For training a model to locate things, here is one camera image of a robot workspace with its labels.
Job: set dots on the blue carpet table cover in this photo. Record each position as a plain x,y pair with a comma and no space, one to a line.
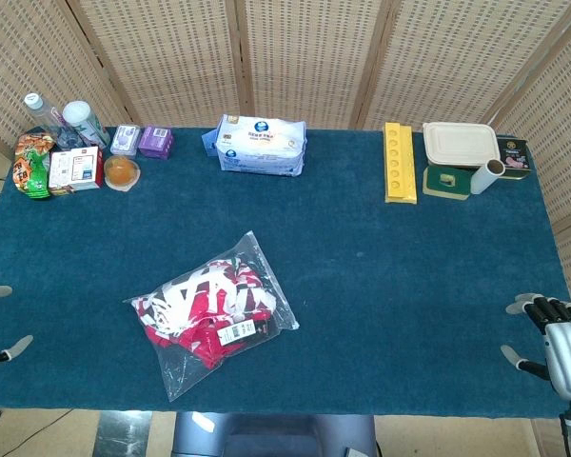
361,285

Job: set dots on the white red carton box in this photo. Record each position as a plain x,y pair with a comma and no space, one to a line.
76,166

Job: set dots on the clear box with purple item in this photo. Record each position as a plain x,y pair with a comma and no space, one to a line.
126,139

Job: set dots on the yellow tray with round holes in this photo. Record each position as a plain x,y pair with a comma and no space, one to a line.
399,162

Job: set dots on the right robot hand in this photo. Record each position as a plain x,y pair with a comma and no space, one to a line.
566,352

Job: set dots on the beige lidded lunch box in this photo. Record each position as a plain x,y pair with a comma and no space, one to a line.
459,143

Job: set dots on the orange green snack bag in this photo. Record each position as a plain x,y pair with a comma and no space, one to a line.
28,166

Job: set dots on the white blue tissue pack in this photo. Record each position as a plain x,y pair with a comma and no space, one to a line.
261,145

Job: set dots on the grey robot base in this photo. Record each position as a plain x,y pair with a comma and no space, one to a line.
276,435

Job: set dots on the dark snack box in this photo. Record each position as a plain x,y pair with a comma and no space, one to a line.
516,154

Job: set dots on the orange jelly cup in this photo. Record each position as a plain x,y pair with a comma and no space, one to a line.
121,172

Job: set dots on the red white patterned garment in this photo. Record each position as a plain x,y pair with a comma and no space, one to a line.
195,304

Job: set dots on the white barcode hang tag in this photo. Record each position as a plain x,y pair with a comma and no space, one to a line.
235,332

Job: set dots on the white roll tube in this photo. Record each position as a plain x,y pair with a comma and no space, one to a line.
485,178

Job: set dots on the grey metal floor plate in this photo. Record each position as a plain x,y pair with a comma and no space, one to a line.
124,435

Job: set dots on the white green drink bottle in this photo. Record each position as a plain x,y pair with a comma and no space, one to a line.
83,121

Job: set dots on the clear plastic zip bag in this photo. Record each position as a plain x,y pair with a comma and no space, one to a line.
261,276

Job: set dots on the clear water bottle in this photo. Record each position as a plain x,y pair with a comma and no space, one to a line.
40,114

